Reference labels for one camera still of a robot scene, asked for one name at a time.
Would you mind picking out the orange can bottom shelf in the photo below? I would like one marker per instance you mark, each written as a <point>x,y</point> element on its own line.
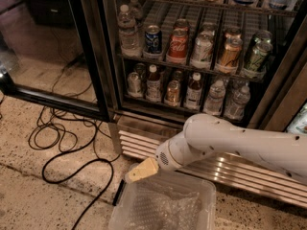
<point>172,96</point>

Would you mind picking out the silver white soda can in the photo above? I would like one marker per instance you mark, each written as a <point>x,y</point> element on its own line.
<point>202,52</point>

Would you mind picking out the green soda can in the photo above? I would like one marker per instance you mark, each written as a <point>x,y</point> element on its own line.
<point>254,66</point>

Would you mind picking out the stainless steel fridge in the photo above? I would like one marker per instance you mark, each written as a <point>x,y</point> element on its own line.
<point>138,126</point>

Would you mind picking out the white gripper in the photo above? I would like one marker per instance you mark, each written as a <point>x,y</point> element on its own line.
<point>163,156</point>

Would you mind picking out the dark drink bottle white cap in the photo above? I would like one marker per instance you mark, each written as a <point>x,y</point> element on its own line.
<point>153,92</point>

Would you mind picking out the blue pepsi can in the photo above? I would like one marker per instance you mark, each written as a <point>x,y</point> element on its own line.
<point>153,40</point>

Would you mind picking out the clear water bottle bottom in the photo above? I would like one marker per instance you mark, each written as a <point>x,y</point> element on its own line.
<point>214,101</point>

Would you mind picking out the bubble wrap sheet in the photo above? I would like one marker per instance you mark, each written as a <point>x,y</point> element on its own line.
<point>158,207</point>

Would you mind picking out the red coca cola can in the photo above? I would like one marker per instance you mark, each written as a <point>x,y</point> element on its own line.
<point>178,46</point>

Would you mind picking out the clear plastic bin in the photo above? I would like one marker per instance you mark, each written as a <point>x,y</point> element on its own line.
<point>182,182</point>

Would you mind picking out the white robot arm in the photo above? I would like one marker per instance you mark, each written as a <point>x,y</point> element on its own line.
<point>203,135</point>

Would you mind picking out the clear water bottle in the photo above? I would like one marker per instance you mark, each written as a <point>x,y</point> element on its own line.
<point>214,101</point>
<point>236,103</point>

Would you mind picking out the clear water bottle right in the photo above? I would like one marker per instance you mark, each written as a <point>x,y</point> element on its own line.
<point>236,103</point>

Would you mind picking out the clear water bottle middle shelf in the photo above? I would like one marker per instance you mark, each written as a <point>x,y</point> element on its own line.
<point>128,33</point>

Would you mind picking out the glass fridge door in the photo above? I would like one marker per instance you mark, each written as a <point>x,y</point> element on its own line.
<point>48,57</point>

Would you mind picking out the gold soda can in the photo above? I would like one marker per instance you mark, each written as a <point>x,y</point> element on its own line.
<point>227,61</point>

